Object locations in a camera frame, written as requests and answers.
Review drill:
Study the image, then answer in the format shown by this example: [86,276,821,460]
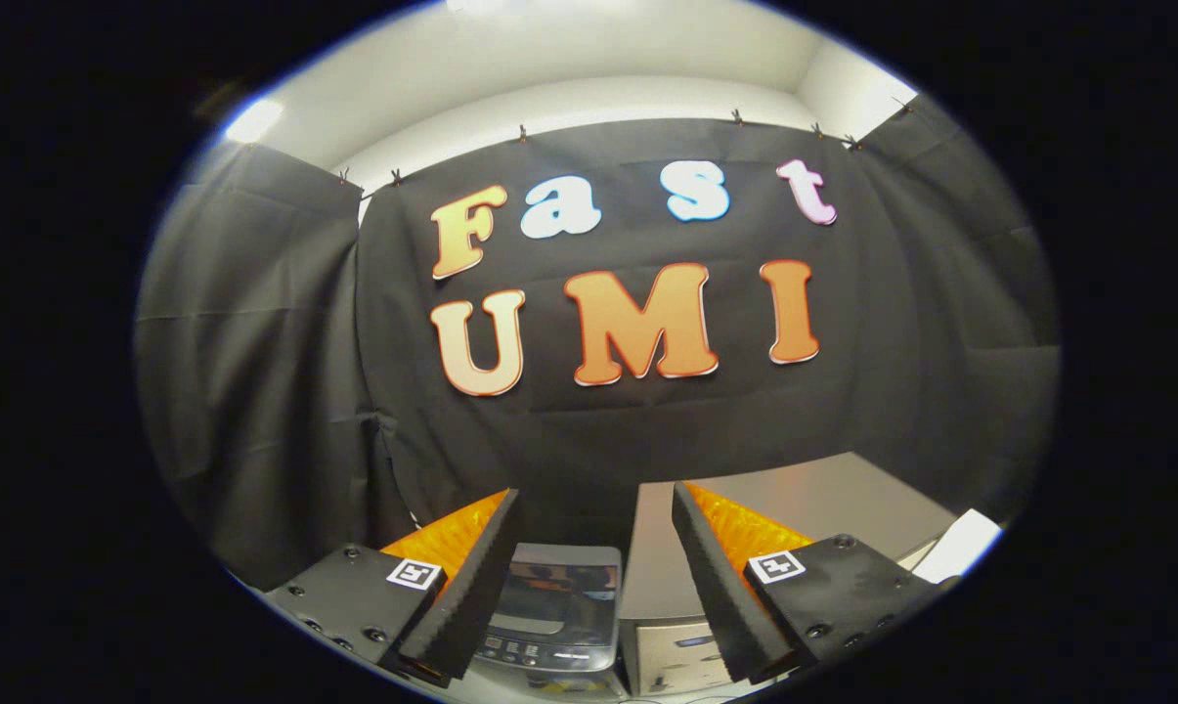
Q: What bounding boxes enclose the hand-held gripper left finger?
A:
[261,488,524,688]

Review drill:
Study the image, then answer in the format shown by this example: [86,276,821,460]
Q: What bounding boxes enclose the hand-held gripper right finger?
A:
[671,481,961,687]

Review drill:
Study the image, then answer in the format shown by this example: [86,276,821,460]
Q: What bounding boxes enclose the dark washing machine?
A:
[457,543,630,704]

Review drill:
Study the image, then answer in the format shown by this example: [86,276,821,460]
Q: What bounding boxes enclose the grey cabinet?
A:
[618,451,961,701]

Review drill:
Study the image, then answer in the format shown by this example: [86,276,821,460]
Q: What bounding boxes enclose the black backdrop cloth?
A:
[134,93,1061,593]

